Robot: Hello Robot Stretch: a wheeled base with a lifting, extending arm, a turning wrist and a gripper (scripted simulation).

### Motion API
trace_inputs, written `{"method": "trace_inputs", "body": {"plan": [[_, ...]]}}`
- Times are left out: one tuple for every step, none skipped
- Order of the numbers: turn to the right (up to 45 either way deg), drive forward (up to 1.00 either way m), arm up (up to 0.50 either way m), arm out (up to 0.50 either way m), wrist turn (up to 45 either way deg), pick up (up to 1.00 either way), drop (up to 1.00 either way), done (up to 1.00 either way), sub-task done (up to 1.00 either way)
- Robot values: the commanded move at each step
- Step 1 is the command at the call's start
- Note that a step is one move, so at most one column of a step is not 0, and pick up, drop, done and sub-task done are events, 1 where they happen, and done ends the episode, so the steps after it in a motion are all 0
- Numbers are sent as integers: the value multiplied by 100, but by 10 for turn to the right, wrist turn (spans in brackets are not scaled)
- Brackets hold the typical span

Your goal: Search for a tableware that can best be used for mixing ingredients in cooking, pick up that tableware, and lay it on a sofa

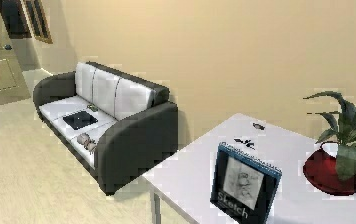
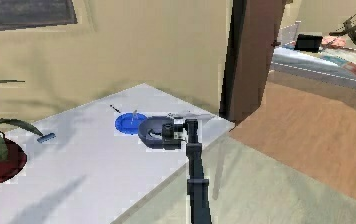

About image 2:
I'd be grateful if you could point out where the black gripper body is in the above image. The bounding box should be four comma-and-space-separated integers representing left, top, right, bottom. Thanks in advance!
161, 122, 176, 141

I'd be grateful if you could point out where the bed with patterned cover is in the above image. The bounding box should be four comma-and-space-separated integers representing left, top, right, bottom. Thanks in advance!
270, 34, 356, 98

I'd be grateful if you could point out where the dark red plant pot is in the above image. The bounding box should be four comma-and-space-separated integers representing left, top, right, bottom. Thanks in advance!
0, 131, 28, 188

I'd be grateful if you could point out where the dark grey bowl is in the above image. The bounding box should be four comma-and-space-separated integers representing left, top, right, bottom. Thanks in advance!
137, 115, 188, 150

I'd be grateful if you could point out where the blue plate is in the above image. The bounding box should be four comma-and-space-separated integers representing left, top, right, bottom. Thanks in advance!
114, 112, 149, 136

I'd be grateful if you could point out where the dark framed wall picture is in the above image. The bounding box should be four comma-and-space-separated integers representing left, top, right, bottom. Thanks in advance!
0, 0, 79, 33

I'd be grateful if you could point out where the grey knife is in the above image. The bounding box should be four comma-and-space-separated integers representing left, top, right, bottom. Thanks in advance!
166, 111, 214, 120

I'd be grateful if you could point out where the black laptop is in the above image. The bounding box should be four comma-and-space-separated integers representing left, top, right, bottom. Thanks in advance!
294, 33, 324, 53

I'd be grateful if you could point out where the pink pillow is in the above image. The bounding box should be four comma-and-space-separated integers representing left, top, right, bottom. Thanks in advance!
320, 35, 348, 50

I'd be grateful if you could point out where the blue grey remote control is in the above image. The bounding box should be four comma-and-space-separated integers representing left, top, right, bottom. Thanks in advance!
36, 132, 57, 144

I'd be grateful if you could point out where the dark spiky house plant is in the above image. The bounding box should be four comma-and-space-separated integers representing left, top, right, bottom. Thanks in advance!
329, 13, 356, 53

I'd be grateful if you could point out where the brown room door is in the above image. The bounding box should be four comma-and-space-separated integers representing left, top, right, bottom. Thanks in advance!
219, 0, 287, 124

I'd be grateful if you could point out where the white table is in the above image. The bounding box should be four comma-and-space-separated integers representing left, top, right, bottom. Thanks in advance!
0, 83, 236, 224

